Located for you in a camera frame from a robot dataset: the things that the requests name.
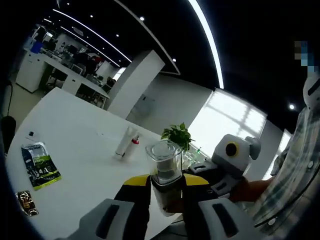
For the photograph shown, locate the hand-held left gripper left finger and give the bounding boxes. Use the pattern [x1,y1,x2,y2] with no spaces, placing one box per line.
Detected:
[56,174,153,240]

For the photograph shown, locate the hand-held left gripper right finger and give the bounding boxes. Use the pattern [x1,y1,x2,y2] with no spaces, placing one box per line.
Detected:
[180,174,266,240]

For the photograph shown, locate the white clear-capped skincare bottle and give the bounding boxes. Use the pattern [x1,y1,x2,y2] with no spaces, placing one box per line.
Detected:
[145,140,184,218]

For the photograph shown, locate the red-collared skincare spray bottle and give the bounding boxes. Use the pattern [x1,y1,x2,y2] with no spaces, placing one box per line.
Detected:
[129,133,143,157]

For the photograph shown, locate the gold foil skincare sachet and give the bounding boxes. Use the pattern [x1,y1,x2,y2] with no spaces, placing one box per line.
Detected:
[15,190,40,218]

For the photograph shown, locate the green black skincare packet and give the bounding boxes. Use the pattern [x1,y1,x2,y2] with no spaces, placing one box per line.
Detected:
[20,141,63,191]

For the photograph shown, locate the clear skincare sample packet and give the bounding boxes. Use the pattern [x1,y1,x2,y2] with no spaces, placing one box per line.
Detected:
[24,130,41,143]

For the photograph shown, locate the person's right hand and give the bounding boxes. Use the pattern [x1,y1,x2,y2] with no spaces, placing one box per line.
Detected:
[229,175,276,203]

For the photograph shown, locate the bright window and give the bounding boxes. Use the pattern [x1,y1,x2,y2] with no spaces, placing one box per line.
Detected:
[188,87,268,161]

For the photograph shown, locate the green potted plant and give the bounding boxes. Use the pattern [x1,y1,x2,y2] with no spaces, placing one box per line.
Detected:
[160,122,196,152]

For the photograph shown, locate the white chest-worn device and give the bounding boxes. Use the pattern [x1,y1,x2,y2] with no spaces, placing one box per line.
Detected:
[302,74,320,111]

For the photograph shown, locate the ceiling light strip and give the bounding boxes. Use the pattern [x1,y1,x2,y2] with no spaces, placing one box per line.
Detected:
[187,0,225,90]

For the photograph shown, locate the black chair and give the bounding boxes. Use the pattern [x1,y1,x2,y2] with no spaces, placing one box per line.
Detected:
[0,115,17,154]

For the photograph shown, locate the row of white office desks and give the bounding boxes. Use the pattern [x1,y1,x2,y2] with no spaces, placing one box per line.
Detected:
[15,46,111,107]

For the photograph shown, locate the blue box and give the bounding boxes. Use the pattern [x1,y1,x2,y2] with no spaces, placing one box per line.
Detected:
[32,41,45,54]

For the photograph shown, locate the white wall cabinet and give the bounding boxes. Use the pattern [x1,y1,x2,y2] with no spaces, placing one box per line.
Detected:
[131,93,156,118]

